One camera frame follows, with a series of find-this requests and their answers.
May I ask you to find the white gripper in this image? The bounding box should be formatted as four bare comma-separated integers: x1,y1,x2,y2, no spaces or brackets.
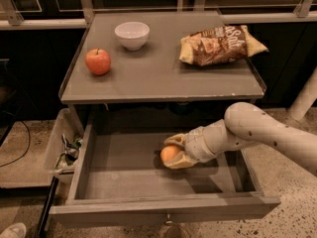
163,126,216,170

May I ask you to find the drawer handle knob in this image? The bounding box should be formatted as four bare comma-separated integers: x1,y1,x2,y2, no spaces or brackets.
163,214,174,226

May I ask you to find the metal railing frame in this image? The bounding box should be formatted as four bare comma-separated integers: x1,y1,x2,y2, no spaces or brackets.
0,0,317,29

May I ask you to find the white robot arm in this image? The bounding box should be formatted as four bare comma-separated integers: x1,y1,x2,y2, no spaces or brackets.
160,102,317,176

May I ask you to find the black cable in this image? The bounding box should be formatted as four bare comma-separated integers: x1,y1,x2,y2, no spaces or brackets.
0,111,32,169

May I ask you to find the red apple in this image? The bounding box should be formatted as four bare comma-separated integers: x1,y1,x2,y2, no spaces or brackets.
85,49,111,75

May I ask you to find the white bowl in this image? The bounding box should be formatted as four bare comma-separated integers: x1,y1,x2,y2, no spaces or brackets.
115,22,150,51

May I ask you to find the open grey top drawer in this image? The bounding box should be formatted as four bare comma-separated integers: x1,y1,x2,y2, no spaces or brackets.
50,124,280,228

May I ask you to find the brown chip bag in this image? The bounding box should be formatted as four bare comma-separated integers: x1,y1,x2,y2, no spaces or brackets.
179,25,268,66

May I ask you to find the orange fruit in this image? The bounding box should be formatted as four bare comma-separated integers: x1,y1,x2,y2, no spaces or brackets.
160,146,180,164

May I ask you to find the white shoe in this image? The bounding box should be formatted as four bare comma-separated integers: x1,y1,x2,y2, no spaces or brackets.
0,222,27,238

